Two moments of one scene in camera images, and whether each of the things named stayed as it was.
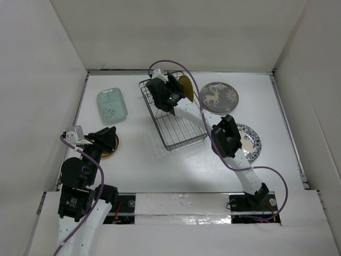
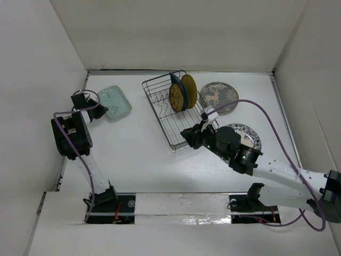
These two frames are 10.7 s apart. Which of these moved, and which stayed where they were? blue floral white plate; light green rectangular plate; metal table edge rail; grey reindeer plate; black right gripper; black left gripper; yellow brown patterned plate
Moved: black left gripper; black right gripper; light green rectangular plate; yellow brown patterned plate
Stayed: blue floral white plate; metal table edge rail; grey reindeer plate
